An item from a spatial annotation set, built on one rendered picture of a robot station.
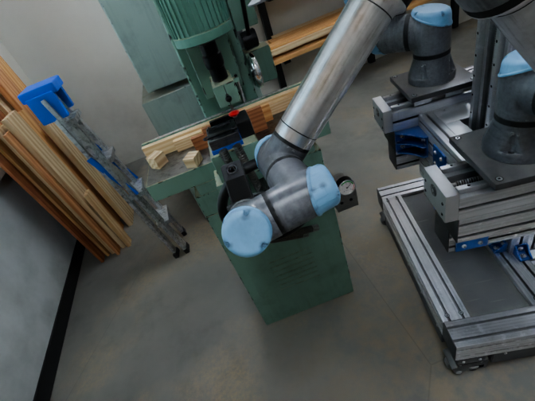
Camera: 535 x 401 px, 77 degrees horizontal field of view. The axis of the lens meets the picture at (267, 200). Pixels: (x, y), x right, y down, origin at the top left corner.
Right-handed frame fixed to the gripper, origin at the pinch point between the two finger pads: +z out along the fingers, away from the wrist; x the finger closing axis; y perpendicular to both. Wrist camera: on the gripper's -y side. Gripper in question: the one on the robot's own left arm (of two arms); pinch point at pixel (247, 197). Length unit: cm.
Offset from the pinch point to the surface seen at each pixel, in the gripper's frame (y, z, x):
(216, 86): -33.0, 22.1, 3.3
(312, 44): -82, 213, 89
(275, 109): -21.4, 33.1, 18.3
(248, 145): -12.1, 9.6, 5.3
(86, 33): -159, 210, -83
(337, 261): 44, 54, 21
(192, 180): -9.8, 22.0, -15.1
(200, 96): -38, 46, -4
